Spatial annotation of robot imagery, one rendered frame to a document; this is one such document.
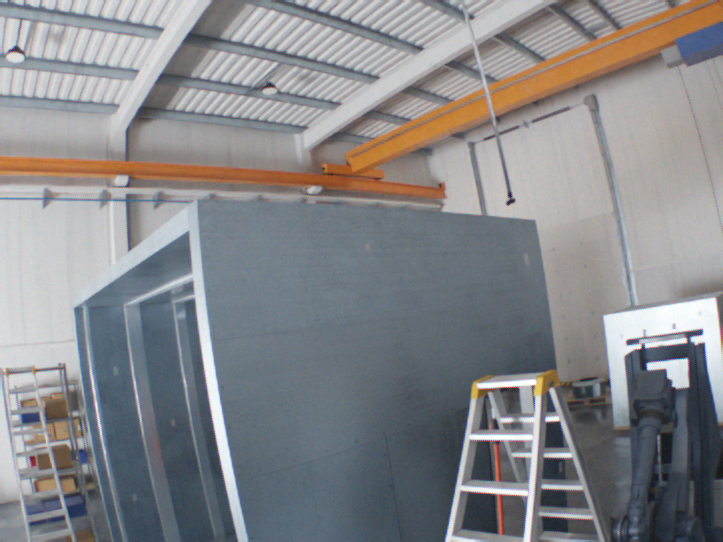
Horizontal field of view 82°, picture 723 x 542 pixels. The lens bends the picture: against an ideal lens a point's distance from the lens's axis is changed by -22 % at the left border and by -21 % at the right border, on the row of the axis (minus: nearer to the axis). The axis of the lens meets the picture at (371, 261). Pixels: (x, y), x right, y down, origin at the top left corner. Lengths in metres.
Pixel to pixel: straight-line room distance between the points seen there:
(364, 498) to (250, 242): 1.26
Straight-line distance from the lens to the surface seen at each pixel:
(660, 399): 3.58
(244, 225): 2.10
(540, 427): 2.14
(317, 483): 2.24
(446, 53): 10.44
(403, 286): 2.58
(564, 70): 10.26
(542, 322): 3.70
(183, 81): 10.67
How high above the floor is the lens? 2.65
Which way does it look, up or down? 6 degrees up
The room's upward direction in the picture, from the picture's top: 8 degrees counter-clockwise
